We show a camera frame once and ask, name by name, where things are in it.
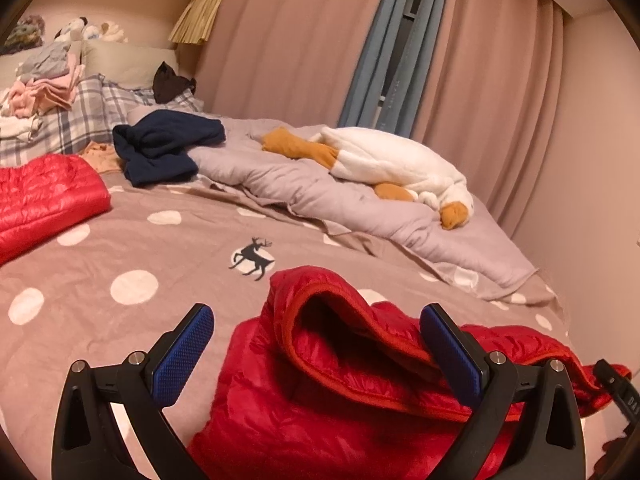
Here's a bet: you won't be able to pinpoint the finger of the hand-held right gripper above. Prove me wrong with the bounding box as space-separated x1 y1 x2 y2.
593 358 626 392

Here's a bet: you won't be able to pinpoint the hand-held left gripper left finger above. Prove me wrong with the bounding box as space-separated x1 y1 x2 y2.
51 303 216 480

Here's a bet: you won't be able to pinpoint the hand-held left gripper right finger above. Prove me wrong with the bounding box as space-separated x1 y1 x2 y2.
420 303 587 480

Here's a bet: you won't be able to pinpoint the red down jacket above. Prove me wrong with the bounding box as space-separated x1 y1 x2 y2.
187 266 632 480
0 154 112 266

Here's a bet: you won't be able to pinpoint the pink folded clothes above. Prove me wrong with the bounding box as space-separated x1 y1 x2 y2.
10 62 83 116

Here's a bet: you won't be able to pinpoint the bed with dotted brown sheet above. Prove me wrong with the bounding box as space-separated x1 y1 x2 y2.
0 40 571 480

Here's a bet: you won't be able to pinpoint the grey duvet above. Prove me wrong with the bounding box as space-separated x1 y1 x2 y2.
127 107 538 301

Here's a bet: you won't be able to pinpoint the white goose plush toy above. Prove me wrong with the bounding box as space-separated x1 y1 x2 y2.
261 126 474 232

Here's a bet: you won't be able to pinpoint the navy blue garment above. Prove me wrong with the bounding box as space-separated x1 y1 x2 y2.
112 109 227 188

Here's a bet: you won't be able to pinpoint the orange printed cloth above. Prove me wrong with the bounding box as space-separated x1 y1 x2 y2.
80 141 126 173

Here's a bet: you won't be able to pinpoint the plaid pillow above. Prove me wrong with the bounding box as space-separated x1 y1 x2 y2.
0 74 206 168

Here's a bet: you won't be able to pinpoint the dark brown cloth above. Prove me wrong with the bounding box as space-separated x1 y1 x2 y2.
152 61 197 105

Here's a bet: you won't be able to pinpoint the pink curtain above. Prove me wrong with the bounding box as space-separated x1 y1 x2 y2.
192 0 401 128
410 0 568 241

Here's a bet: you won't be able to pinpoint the beige pillow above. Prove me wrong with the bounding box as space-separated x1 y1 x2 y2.
82 40 177 92
0 51 36 92

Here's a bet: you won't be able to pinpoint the blue sheer curtain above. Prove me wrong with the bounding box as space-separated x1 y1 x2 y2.
337 0 453 138

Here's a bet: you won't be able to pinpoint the grey crumpled garment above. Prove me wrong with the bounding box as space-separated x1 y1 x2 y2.
17 41 81 81

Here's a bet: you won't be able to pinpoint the cream plush toy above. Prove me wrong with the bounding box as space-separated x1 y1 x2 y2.
82 20 128 43

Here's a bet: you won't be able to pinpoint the yellow pleated hanging cloth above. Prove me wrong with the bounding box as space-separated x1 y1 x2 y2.
167 0 224 45

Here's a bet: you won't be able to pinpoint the black and white plush dog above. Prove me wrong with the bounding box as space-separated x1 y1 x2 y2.
52 16 91 43

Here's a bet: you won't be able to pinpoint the floral fabric bag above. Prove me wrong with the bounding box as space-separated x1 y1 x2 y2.
0 15 46 56

